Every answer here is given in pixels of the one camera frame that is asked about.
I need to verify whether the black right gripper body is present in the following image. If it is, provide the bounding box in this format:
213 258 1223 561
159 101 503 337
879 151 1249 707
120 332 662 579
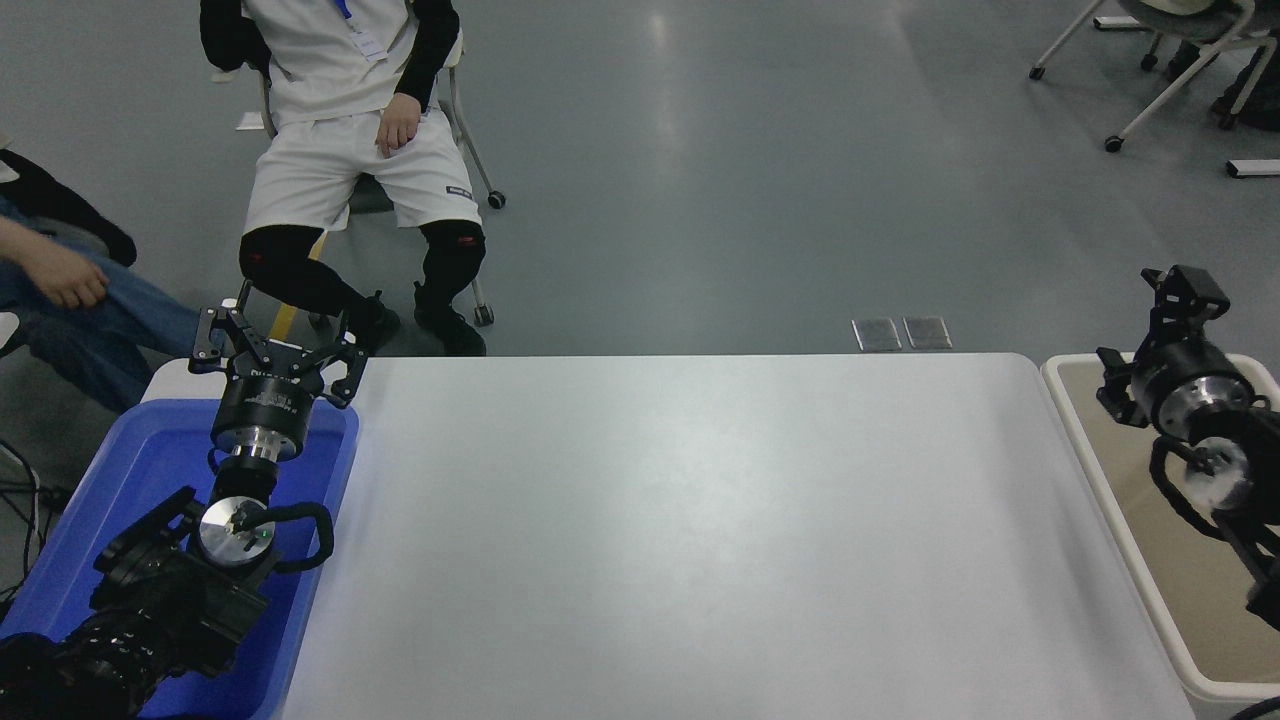
1128 338 1237 435

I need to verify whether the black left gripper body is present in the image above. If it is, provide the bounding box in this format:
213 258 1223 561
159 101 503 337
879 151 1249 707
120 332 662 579
211 344 324 441

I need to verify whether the person's hand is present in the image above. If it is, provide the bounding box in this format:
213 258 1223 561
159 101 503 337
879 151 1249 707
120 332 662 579
24 240 110 310
375 92 424 158

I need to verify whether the large pale bin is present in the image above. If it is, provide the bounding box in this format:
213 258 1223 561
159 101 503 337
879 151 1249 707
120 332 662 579
1040 352 1280 706

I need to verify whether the blue plastic tray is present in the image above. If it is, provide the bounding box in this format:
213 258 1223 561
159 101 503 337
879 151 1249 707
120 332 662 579
0 398 359 720

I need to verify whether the person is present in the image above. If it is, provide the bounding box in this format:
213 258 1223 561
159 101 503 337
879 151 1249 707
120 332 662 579
0 130 201 416
198 0 488 358
1165 40 1280 133

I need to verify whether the wheeled office chair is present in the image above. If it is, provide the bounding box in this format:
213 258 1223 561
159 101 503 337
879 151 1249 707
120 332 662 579
1030 0 1280 154
232 30 507 346

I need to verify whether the grey chair seat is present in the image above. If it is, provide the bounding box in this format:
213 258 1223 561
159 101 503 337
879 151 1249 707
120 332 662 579
40 218 111 259

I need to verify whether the thin black cable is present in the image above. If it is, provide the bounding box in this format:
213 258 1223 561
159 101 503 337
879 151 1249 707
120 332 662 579
0 440 73 601

